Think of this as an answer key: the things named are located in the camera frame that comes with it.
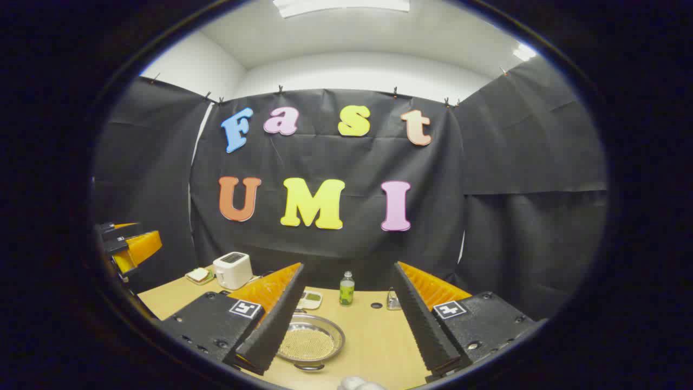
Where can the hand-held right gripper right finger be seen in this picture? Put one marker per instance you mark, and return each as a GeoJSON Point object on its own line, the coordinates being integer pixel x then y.
{"type": "Point", "coordinates": [422, 330]}

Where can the white sectioned plate with beans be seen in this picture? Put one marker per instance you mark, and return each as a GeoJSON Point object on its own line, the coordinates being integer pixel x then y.
{"type": "Point", "coordinates": [311, 299]}

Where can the green label plastic bottle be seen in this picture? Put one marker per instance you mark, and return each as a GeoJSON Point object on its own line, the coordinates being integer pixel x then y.
{"type": "Point", "coordinates": [346, 292]}

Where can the stainless steel pot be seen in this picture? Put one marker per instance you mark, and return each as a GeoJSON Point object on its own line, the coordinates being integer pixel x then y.
{"type": "Point", "coordinates": [325, 325]}

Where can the ceiling light panel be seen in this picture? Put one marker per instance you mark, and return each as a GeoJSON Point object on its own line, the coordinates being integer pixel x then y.
{"type": "Point", "coordinates": [524, 52]}

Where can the pile of soybeans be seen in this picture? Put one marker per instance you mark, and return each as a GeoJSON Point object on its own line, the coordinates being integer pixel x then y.
{"type": "Point", "coordinates": [308, 344]}

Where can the white toaster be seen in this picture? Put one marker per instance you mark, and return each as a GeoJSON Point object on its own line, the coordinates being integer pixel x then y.
{"type": "Point", "coordinates": [233, 271]}

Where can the black backdrop cloth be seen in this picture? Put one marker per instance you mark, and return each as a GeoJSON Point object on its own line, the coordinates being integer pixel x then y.
{"type": "Point", "coordinates": [325, 249]}

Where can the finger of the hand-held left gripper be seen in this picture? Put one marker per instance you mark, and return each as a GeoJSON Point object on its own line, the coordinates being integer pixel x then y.
{"type": "Point", "coordinates": [122, 232]}
{"type": "Point", "coordinates": [143, 246]}

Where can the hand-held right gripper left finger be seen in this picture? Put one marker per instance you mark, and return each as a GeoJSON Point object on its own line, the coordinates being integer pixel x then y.
{"type": "Point", "coordinates": [276, 330]}

